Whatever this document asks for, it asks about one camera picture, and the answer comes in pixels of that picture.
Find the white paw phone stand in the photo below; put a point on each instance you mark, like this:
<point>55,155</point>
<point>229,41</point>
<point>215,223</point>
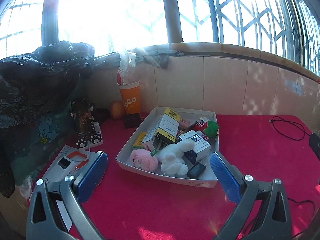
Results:
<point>86,141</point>

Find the orange fruit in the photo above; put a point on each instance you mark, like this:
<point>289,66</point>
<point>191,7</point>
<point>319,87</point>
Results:
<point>117,110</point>

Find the pink plush toy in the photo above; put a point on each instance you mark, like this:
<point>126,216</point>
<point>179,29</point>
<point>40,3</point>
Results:
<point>143,160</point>

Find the yellow white glucophage box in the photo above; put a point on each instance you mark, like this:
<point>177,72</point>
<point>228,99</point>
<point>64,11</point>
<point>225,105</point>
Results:
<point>167,126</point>

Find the black power adapter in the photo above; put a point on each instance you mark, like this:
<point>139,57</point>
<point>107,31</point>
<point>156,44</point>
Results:
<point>196,171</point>

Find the long silver sealant box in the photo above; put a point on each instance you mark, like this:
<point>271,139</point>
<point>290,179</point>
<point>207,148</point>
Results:
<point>150,142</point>

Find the grey rag on sill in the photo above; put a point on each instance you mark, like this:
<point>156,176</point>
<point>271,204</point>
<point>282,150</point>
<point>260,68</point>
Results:
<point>156,58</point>

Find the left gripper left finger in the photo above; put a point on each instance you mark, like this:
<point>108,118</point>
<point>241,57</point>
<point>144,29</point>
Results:
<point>44,218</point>

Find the yellow tissue pack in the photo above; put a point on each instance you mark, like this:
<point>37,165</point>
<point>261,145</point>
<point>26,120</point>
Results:
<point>138,142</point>

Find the black plastic bag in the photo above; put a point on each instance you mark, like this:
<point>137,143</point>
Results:
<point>34,84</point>

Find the black phone on stand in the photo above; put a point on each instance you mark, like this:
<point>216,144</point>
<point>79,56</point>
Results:
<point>81,113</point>

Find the orange drink cup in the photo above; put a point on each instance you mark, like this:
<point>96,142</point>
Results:
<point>130,95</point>

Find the white cardboard tray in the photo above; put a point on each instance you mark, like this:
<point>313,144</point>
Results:
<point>208,179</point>

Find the white plush toy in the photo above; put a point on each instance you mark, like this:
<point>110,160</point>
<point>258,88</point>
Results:
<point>171,159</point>

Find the red white blue box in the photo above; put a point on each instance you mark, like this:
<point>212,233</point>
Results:
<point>202,135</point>

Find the small black box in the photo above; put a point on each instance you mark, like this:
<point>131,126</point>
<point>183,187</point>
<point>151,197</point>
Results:
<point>132,120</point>

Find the red green plush strawberry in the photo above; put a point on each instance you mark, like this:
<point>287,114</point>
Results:
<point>210,128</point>

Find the clear black gel pen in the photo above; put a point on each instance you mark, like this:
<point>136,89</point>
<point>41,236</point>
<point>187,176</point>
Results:
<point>182,130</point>

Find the white blue omeprazole box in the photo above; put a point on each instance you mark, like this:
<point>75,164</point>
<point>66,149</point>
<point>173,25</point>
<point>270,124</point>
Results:
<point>194,147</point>

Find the small white medicine box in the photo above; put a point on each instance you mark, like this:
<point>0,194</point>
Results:
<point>203,119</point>

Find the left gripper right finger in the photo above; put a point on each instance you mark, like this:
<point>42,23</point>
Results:
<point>273,220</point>

